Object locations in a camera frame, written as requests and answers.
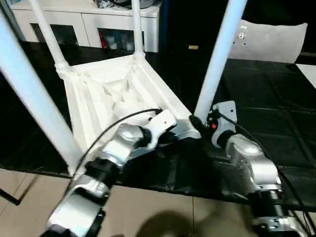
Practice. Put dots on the white plastic table leg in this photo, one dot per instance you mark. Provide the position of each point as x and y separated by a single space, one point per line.
32 86
217 56
137 24
49 32

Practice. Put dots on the white plastic table top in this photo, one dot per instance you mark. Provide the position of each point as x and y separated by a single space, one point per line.
86 86

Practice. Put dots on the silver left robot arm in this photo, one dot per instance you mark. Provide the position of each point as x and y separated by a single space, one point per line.
118 145

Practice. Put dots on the black mat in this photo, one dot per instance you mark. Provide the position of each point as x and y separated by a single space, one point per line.
271 98

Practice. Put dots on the small tan tag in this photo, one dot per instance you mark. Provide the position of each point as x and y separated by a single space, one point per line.
193 47

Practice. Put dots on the grey cushion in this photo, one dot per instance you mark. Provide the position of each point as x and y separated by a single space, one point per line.
271 42

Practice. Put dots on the dark blue vertical panel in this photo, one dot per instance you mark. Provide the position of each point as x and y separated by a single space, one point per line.
166 24

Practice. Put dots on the small white jar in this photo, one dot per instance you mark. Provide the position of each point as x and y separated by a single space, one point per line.
114 46

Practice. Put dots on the white flat panel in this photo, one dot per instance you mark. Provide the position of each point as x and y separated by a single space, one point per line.
308 74

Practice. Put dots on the grey bag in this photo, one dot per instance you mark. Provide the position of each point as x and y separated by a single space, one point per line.
148 3

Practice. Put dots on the white cabinet with glass doors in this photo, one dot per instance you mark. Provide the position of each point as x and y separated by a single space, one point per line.
86 14

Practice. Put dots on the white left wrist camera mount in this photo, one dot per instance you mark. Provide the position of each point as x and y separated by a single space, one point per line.
163 121

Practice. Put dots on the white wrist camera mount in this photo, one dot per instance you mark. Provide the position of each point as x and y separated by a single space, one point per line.
163 121
227 111

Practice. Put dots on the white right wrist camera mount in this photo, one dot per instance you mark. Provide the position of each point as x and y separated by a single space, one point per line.
227 111

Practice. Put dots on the black metal frame bar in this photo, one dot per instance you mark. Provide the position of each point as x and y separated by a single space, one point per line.
10 197

